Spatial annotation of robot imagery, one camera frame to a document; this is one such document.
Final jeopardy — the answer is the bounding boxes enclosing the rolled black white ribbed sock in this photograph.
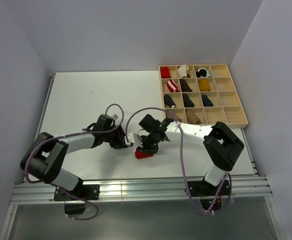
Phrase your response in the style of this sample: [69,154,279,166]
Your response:
[163,94,176,109]

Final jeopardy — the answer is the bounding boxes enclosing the rolled mustard yellow sock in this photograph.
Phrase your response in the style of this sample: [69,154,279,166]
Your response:
[198,79,211,92]

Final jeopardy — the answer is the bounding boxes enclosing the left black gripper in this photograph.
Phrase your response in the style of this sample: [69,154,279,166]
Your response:
[102,124,128,150]

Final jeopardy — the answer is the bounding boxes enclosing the red patterned sock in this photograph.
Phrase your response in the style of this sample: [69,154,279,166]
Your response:
[134,147,154,160]

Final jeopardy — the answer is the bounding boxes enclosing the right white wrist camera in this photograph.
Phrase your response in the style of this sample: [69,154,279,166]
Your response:
[124,132,143,147]

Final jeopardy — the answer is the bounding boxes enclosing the rolled dark teal sock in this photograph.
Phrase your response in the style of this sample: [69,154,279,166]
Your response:
[201,94,214,107]

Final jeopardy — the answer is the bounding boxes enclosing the rolled dark brown sock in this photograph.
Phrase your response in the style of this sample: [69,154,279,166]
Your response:
[179,78,193,92]

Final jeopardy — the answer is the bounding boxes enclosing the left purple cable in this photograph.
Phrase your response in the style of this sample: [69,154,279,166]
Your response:
[24,103,132,221]

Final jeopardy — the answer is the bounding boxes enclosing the rolled taupe sock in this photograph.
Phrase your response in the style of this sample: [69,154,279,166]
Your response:
[166,110,182,122]

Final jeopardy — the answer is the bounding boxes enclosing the aluminium frame rail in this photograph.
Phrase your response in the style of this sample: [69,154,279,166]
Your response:
[9,173,272,205]

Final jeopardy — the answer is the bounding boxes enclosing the rolled cream sock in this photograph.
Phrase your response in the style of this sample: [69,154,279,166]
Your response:
[177,64,189,78]

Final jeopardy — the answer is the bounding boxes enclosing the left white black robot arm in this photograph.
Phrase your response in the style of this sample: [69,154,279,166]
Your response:
[20,114,129,200]

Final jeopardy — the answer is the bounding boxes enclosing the wooden compartment tray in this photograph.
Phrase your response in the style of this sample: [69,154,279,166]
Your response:
[158,64,248,128]

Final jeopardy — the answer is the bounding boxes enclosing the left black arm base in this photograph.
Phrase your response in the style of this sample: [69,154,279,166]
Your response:
[53,184,100,220]

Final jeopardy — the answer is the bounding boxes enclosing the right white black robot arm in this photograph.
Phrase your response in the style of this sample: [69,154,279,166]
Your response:
[136,114,244,195]

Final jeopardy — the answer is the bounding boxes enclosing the rolled red white striped sock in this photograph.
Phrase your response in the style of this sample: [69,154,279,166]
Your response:
[166,79,180,93]

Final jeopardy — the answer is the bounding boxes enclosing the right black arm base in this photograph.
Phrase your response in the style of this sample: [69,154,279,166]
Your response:
[187,179,231,212]

